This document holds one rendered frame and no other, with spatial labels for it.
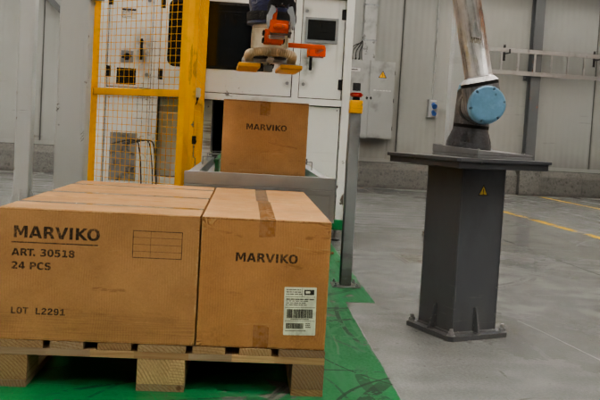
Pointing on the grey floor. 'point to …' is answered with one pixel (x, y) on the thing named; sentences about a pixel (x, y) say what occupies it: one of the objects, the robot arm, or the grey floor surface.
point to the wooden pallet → (159, 362)
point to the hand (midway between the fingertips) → (280, 27)
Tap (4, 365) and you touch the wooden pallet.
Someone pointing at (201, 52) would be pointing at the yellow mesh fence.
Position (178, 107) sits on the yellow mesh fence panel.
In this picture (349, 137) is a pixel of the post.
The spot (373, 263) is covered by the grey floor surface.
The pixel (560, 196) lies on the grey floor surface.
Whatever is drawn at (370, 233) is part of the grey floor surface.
